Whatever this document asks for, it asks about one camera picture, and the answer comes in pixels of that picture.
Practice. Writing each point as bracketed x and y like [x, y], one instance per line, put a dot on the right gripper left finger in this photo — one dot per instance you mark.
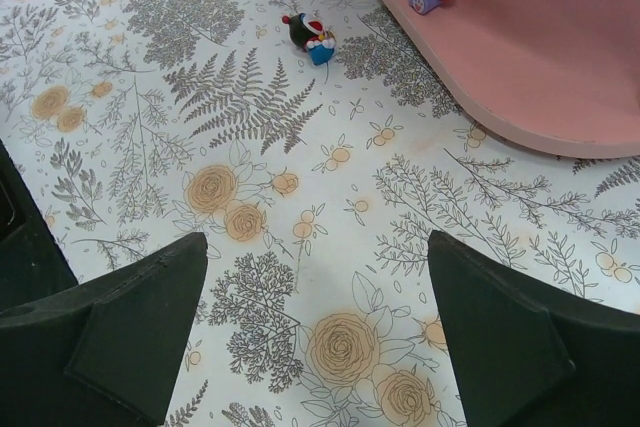
[106, 352]

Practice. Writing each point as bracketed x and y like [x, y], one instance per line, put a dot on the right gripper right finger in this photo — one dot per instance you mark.
[525, 353]

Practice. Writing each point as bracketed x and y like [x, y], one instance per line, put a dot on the black red mouse figure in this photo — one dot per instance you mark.
[309, 34]

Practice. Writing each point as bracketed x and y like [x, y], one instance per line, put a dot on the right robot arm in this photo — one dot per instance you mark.
[32, 265]

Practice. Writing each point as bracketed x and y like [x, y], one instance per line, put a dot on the pink three-tier shelf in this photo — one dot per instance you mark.
[556, 76]

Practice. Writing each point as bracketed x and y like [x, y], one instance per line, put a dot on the floral table mat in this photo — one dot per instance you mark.
[134, 122]

